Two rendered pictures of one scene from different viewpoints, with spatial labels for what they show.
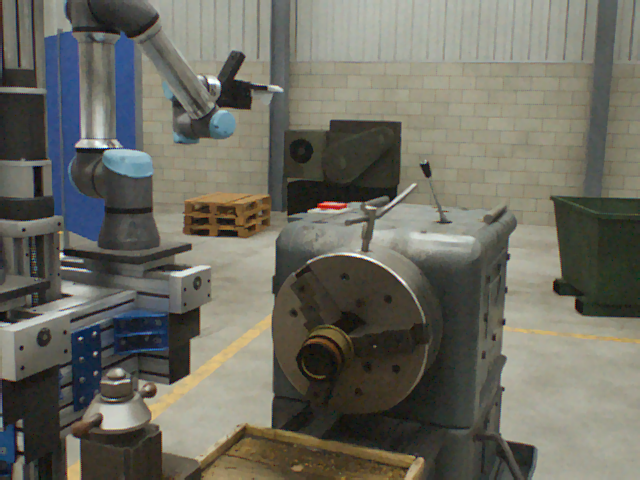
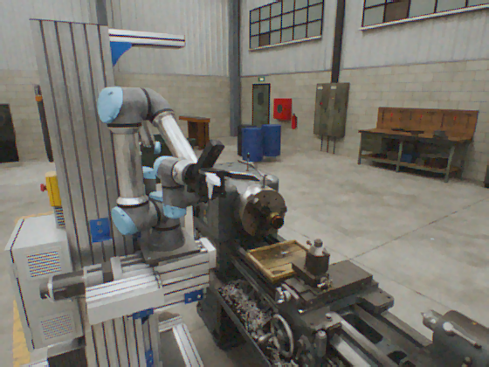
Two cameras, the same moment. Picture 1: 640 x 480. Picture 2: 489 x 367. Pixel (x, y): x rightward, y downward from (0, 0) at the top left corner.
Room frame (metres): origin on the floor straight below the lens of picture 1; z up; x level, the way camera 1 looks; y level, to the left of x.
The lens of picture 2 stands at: (0.26, 1.39, 1.79)
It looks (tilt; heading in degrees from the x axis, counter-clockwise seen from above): 17 degrees down; 311
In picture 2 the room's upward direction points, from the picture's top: straight up
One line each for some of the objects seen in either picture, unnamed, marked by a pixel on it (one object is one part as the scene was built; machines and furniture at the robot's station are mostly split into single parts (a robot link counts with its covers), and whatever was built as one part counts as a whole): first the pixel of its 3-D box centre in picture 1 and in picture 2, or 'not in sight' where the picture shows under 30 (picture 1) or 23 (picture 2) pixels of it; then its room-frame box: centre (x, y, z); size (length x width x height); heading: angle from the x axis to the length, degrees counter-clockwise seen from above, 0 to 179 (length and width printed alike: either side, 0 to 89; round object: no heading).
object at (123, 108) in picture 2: not in sight; (129, 163); (1.32, 0.80, 1.54); 0.15 x 0.12 x 0.55; 88
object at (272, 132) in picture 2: not in sight; (271, 140); (5.71, -6.21, 0.44); 0.59 x 0.59 x 0.88
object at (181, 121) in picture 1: (189, 124); not in sight; (2.04, 0.37, 1.46); 0.11 x 0.08 x 0.11; 46
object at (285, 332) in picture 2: not in sight; (292, 337); (0.84, 0.39, 0.75); 0.27 x 0.10 x 0.23; 158
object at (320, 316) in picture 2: not in sight; (334, 296); (0.74, 0.18, 0.90); 0.47 x 0.30 x 0.06; 68
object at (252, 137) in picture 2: not in sight; (252, 144); (5.64, -5.26, 0.44); 0.59 x 0.59 x 0.88
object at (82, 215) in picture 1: (63, 143); not in sight; (7.75, 2.77, 1.18); 4.12 x 0.80 x 2.35; 37
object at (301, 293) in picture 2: not in sight; (326, 282); (0.79, 0.18, 0.95); 0.43 x 0.17 x 0.05; 68
